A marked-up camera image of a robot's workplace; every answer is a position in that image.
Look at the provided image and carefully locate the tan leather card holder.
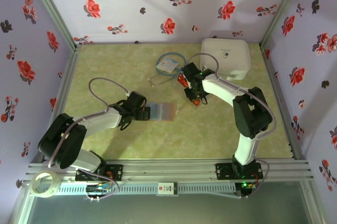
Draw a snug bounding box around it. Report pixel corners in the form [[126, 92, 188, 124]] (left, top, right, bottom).
[[143, 102, 175, 123]]

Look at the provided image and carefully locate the blue tube stethoscope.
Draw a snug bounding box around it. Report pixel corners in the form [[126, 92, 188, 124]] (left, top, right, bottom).
[[147, 53, 188, 88]]

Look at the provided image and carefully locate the white printed packet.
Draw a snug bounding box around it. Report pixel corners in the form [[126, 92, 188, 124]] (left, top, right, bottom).
[[155, 57, 179, 73]]

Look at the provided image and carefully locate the white square box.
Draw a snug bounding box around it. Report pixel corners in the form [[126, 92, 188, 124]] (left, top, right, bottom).
[[199, 38, 251, 81]]

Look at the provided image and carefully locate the small white display unit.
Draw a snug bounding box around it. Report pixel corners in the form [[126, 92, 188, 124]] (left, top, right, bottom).
[[157, 181, 179, 197]]

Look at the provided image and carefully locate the green controller circuit board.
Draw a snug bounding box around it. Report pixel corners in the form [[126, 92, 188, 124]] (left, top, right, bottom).
[[241, 181, 258, 191], [86, 183, 111, 193]]

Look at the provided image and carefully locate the clear tape roll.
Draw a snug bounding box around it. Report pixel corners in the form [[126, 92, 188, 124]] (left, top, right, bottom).
[[31, 170, 59, 198]]

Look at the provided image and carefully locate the grey right arm cable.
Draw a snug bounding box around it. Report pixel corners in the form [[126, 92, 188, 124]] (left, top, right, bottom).
[[188, 53, 277, 160]]

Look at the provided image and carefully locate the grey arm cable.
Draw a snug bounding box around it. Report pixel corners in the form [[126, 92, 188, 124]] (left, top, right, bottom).
[[188, 53, 277, 160], [47, 77, 132, 168]]

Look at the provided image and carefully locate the grey left arm cable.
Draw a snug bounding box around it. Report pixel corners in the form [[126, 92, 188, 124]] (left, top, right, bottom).
[[47, 77, 132, 168]]

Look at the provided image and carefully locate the grey aluminium mounting rail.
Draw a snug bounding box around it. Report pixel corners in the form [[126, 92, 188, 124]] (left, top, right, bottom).
[[26, 158, 315, 182]]

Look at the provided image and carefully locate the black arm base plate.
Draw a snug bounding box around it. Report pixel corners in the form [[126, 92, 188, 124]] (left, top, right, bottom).
[[215, 162, 263, 180], [75, 164, 124, 182]]

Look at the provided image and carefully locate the grey aluminium side rail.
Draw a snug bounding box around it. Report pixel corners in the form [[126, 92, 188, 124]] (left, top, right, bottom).
[[259, 43, 308, 161], [39, 44, 82, 164]]

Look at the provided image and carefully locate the white slotted cable duct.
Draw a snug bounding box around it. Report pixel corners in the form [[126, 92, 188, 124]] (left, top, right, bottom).
[[56, 183, 236, 195]]

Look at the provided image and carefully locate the grey base cable loop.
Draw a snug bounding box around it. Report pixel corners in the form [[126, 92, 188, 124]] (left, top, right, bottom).
[[236, 158, 269, 200], [85, 174, 121, 201]]

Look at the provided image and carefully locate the grey aluminium frame post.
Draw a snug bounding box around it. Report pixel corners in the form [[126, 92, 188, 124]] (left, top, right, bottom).
[[259, 0, 308, 50], [25, 0, 83, 51]]

